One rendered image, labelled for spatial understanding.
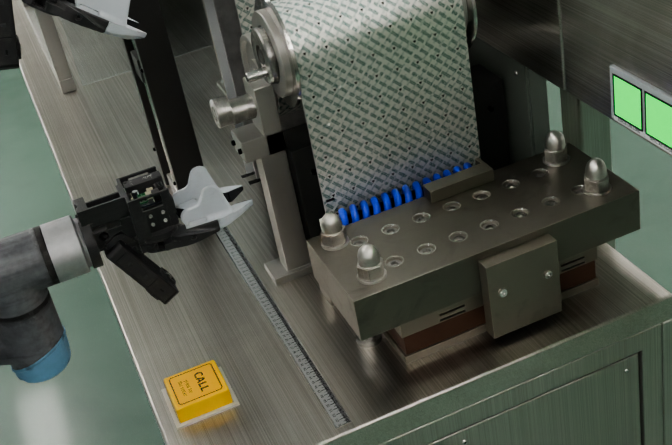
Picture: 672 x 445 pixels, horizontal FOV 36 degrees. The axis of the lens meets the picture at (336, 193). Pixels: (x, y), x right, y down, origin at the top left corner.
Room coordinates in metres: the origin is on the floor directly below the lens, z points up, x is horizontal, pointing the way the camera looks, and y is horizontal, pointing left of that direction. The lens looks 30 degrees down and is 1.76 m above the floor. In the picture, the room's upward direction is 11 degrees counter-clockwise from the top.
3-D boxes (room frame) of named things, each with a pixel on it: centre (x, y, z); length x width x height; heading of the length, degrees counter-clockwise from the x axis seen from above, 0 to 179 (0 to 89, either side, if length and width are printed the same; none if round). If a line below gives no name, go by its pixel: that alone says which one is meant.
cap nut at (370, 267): (1.04, -0.02, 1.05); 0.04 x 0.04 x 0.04
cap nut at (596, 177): (1.13, -0.33, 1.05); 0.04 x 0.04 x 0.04
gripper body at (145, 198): (1.14, 0.26, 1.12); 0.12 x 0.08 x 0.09; 106
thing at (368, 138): (1.23, -0.09, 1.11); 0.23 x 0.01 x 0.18; 107
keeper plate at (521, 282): (1.05, -0.20, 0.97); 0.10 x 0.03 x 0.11; 107
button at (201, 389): (1.04, 0.22, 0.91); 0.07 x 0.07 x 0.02; 17
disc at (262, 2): (1.26, 0.04, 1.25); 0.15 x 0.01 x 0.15; 17
